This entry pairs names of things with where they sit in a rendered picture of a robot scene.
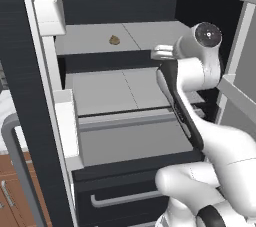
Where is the grey fridge door handle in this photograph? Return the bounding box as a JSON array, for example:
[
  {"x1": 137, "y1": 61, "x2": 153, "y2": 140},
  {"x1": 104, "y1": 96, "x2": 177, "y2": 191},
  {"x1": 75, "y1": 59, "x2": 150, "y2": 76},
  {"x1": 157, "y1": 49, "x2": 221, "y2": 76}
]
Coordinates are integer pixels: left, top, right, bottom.
[{"x1": 0, "y1": 112, "x2": 47, "y2": 227}]

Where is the dark freezer drawer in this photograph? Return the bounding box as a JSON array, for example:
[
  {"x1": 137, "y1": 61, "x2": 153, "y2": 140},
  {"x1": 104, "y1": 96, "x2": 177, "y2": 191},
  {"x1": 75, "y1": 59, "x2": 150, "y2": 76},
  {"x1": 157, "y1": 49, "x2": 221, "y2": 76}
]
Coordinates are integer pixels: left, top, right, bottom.
[{"x1": 71, "y1": 150, "x2": 206, "y2": 227}]

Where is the small white door bin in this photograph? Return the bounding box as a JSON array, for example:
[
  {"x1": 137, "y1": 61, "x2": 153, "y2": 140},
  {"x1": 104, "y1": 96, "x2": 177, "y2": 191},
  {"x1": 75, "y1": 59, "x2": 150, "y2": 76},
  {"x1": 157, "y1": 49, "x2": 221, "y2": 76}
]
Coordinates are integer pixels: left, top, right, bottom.
[{"x1": 54, "y1": 88, "x2": 81, "y2": 160}]

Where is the grey fridge door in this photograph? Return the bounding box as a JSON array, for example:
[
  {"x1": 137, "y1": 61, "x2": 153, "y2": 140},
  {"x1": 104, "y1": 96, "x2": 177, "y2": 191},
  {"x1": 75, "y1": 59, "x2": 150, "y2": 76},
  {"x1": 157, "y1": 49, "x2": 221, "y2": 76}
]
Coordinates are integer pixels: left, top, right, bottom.
[{"x1": 214, "y1": 0, "x2": 256, "y2": 133}]

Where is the grey fridge shelf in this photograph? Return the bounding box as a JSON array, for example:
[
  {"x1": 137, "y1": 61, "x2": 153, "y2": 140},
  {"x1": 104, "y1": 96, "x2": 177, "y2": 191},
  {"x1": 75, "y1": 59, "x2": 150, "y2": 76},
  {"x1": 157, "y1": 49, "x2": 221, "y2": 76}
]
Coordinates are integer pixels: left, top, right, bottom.
[
  {"x1": 64, "y1": 66, "x2": 206, "y2": 118},
  {"x1": 54, "y1": 20, "x2": 194, "y2": 56}
]

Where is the grey cupboard handle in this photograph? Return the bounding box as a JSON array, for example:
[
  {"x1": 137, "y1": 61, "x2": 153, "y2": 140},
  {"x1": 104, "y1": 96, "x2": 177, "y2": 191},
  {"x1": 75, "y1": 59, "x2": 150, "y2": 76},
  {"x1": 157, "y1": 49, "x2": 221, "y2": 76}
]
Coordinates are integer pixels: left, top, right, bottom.
[{"x1": 0, "y1": 179, "x2": 16, "y2": 208}]

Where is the dark fridge door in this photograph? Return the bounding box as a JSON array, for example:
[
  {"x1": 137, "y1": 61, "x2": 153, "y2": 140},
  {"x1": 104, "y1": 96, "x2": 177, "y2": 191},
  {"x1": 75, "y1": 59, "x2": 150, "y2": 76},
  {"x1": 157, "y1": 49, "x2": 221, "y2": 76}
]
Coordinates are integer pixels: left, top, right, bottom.
[{"x1": 0, "y1": 0, "x2": 80, "y2": 227}]

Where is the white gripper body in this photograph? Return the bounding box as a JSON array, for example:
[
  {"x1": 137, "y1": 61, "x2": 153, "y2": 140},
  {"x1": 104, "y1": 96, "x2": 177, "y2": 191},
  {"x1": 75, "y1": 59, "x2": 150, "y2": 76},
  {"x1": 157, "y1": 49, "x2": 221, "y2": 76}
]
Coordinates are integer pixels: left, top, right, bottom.
[{"x1": 151, "y1": 44, "x2": 175, "y2": 61}]

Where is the grey crisper drawer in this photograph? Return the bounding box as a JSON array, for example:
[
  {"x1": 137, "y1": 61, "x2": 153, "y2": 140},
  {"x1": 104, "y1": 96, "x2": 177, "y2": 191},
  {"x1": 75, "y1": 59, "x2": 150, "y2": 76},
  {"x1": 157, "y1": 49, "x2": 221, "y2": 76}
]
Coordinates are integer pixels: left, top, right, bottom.
[{"x1": 76, "y1": 108, "x2": 206, "y2": 169}]

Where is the brown garlic bulb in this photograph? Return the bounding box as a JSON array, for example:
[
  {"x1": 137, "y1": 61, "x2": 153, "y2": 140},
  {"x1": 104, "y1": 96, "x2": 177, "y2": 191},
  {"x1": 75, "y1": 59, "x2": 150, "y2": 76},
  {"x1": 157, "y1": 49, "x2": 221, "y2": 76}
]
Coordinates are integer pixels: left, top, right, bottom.
[{"x1": 108, "y1": 34, "x2": 121, "y2": 46}]

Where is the grey freezer drawer handle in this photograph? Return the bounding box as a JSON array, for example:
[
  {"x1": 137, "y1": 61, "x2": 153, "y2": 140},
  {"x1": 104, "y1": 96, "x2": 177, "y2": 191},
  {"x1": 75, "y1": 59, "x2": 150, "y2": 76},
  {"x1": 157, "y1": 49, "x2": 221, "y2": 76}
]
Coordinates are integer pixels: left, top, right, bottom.
[{"x1": 90, "y1": 189, "x2": 165, "y2": 209}]

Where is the brown wooden cupboard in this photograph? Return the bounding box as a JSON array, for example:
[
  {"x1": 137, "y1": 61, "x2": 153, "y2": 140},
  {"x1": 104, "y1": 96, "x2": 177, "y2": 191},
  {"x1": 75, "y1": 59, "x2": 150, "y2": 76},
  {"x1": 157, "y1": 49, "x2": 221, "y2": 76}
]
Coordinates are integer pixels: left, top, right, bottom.
[{"x1": 0, "y1": 151, "x2": 53, "y2": 227}]

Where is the large white door bin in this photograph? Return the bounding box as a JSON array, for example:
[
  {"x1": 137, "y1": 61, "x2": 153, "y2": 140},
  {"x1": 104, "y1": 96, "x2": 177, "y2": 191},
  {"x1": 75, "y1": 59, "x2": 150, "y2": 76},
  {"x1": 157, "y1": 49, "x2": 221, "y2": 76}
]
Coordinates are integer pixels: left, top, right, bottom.
[{"x1": 30, "y1": 0, "x2": 67, "y2": 37}]

